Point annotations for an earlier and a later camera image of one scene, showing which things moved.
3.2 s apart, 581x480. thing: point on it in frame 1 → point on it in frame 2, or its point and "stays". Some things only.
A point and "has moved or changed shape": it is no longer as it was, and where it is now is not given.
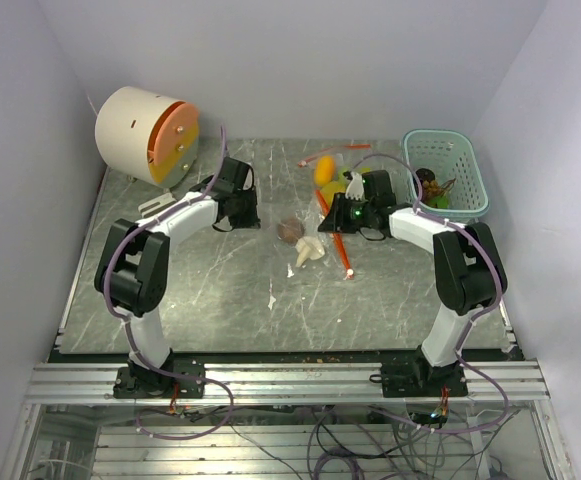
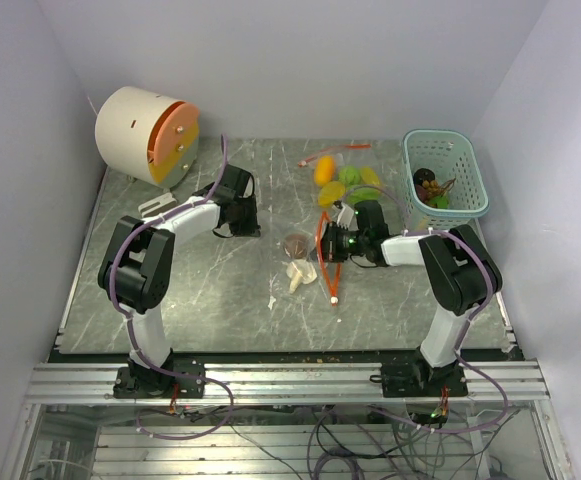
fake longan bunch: [431, 188] stays
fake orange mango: [324, 170] stays
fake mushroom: [308, 247] → [300, 271]
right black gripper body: [350, 214] → [341, 242]
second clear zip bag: [324, 171] stays
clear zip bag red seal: [301, 244] has moved or changed shape
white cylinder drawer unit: [148, 136] stays
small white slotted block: [155, 205] stays
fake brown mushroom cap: [291, 229] → [296, 246]
